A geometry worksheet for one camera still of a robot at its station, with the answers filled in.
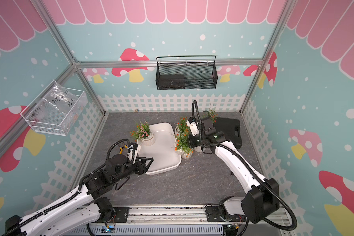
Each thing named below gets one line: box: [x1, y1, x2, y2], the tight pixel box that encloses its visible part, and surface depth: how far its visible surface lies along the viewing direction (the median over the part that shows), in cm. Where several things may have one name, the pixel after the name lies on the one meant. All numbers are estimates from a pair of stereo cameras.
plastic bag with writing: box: [40, 79, 81, 114], surface depth 75 cm
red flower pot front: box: [174, 123, 194, 160], surface depth 74 cm
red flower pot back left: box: [174, 117, 190, 145], surface depth 75 cm
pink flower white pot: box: [129, 120, 155, 147], surface depth 96 cm
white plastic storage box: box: [137, 122, 182, 176], surface depth 105 cm
